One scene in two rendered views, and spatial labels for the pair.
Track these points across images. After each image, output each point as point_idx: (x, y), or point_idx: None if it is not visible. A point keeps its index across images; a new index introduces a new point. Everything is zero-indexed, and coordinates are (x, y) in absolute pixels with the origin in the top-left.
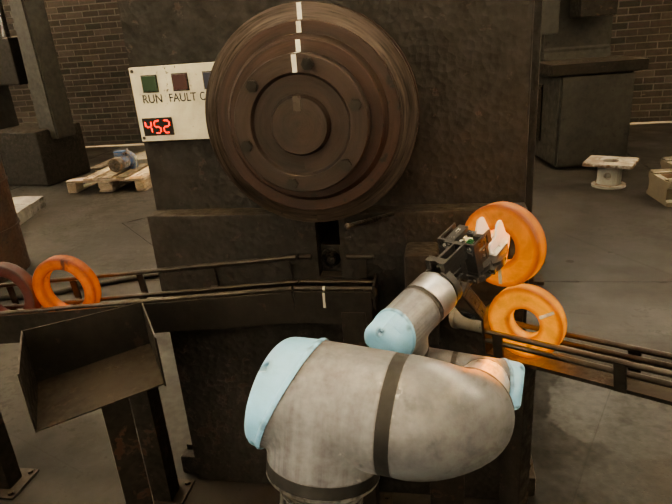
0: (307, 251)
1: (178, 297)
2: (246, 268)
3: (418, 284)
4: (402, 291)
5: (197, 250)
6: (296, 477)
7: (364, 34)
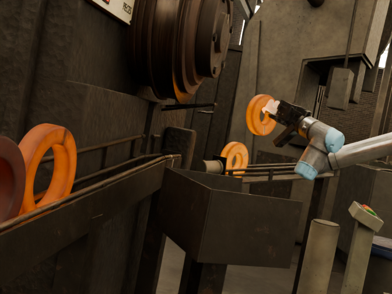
0: (140, 132)
1: (128, 172)
2: (118, 147)
3: (317, 120)
4: (316, 123)
5: (103, 128)
6: None
7: None
